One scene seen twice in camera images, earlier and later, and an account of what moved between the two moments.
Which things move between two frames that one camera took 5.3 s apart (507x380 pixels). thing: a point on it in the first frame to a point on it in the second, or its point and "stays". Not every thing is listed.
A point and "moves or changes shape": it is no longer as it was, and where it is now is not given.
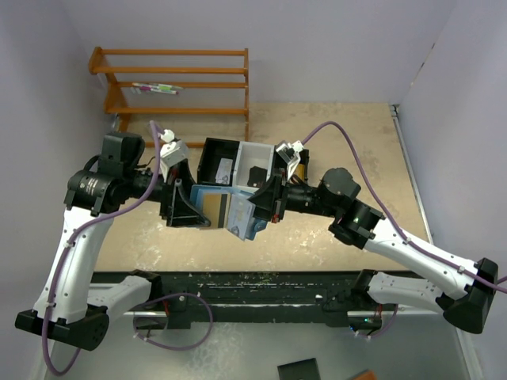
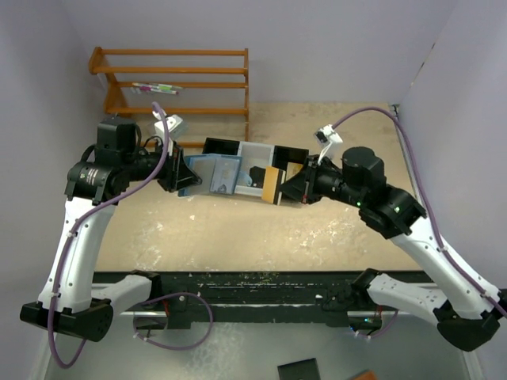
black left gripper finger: x=183 y=214 to x=188 y=177
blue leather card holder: x=196 y=195 to x=219 y=174
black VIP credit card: x=257 y=176 stays
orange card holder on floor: x=366 y=374 stays
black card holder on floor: x=302 y=370 stays
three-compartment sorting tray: x=242 y=164 stays
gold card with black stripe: x=215 y=208 moves or changes shape
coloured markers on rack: x=158 y=88 stays
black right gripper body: x=280 y=202 to x=310 y=184
